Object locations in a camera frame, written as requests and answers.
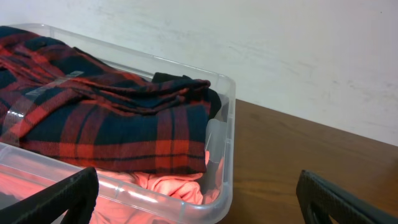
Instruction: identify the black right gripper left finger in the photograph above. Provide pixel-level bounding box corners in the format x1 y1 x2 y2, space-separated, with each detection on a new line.
1 167 99 224

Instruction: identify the clear plastic storage bin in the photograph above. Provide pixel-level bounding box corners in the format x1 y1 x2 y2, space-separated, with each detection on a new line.
1 24 235 223

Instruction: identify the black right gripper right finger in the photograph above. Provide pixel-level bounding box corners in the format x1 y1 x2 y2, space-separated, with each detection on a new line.
296 170 397 224

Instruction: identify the black garment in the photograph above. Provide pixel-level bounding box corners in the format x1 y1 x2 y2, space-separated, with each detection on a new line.
151 72 221 119

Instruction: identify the red plaid flannel shirt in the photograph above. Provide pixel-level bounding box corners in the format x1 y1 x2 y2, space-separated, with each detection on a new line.
1 26 211 174

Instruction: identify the pink garment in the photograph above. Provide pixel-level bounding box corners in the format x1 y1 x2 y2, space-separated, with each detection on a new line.
1 148 231 223

